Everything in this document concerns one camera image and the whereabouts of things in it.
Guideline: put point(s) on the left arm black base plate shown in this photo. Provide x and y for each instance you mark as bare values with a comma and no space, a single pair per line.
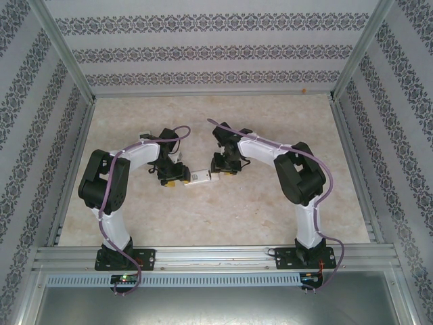
145,259

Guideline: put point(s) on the aluminium frame post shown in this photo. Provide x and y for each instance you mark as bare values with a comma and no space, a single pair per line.
367,50
64,50

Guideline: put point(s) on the aluminium table edge rail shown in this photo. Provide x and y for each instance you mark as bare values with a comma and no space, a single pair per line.
347,135
82,135

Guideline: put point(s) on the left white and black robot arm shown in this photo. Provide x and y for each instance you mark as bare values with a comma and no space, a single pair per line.
115,230

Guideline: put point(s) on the small circuit board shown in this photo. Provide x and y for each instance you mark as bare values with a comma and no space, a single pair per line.
125,278
309,277

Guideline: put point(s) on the wide aluminium mounting rail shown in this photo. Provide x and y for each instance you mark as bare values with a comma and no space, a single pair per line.
216,260

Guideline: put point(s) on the grey metal panel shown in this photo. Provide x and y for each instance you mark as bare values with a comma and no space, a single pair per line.
216,308

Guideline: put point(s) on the white remote with battery compartment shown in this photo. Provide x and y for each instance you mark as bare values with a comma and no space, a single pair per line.
203,176

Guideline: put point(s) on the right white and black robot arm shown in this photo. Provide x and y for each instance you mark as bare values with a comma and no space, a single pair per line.
308,223

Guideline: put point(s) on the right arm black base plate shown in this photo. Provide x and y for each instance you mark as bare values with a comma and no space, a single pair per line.
284,259

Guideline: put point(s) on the white remote with display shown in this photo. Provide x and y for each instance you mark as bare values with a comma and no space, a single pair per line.
145,134

